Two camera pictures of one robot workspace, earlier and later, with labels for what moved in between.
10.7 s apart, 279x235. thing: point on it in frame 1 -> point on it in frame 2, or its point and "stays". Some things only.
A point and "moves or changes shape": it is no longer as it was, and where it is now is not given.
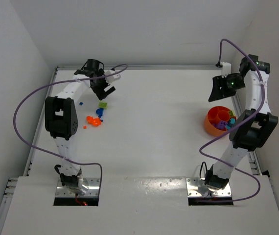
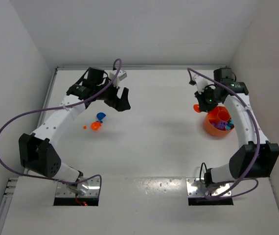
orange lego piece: (95, 121) moves or changes shape
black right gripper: (220, 85) -> (203, 103)
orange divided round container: (214, 114) stays
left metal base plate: (93, 190) stays
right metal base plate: (197, 187) stays
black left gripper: (101, 88) -> (113, 97)
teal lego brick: (231, 123) stays
